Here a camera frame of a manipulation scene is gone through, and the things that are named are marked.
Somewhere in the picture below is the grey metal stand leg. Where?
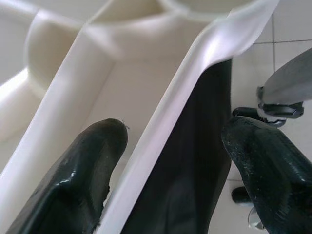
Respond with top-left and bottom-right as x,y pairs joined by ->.
232,46 -> 312,128

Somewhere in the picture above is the black round foot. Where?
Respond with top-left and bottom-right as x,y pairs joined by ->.
231,187 -> 252,206

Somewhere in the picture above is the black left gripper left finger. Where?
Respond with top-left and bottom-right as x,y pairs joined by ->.
7,118 -> 129,234

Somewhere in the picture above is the white plastic table top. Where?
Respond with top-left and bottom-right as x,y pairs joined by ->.
0,0 -> 280,234

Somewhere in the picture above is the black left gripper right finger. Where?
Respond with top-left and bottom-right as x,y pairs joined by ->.
221,116 -> 312,234

